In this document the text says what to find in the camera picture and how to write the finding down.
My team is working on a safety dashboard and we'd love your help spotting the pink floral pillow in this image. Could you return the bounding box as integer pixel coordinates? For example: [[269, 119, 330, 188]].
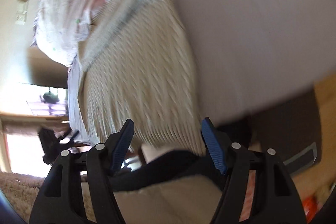
[[34, 0, 105, 67]]

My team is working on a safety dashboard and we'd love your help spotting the beige cable-knit sweater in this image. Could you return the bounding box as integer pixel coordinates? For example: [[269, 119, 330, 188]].
[[77, 0, 206, 155]]

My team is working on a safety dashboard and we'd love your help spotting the white wall switch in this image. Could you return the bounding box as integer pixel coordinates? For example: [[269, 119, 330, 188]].
[[15, 0, 29, 25]]

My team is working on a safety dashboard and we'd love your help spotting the lavender bed sheet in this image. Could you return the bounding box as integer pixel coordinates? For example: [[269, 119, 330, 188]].
[[70, 0, 335, 144]]

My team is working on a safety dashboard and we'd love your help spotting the beige fluffy rug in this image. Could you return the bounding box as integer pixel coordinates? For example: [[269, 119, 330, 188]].
[[0, 172, 45, 222]]

